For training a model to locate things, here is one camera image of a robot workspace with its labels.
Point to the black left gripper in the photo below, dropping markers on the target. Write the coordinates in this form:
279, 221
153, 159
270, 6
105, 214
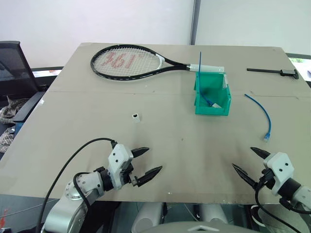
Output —
127, 173

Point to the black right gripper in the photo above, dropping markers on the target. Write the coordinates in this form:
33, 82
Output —
266, 179

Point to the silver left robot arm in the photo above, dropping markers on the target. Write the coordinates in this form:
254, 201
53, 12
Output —
63, 213

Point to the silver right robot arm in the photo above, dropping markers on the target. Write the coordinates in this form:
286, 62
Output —
290, 189

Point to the small white cube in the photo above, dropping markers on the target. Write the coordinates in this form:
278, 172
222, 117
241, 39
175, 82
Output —
136, 118

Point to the grey rounded shape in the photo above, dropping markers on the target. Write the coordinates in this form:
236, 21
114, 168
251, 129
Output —
215, 213
147, 216

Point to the green plastic storage bin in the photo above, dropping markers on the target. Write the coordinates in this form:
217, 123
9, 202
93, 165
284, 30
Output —
211, 111

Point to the grey robot torso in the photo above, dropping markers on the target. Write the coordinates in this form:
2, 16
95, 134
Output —
199, 228

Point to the black plastic caliper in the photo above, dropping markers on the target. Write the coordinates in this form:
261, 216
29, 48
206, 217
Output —
288, 72

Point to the black white tennis racket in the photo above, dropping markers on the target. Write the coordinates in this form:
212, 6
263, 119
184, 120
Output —
211, 68

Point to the dark desk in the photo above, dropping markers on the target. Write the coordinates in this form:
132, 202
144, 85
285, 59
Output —
46, 72

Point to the plaid cloth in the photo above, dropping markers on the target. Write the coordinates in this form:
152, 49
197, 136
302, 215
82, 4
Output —
7, 139

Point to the black mesh office chair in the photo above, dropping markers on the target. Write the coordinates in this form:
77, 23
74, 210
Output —
14, 58

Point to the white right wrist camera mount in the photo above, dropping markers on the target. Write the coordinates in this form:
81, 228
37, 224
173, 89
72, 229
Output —
279, 165

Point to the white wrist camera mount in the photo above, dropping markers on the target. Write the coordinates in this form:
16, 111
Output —
117, 155
279, 165

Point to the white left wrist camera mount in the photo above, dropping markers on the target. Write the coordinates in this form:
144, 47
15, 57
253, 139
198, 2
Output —
117, 155

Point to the grey window frame post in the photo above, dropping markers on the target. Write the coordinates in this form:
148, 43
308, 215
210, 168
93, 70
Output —
195, 21

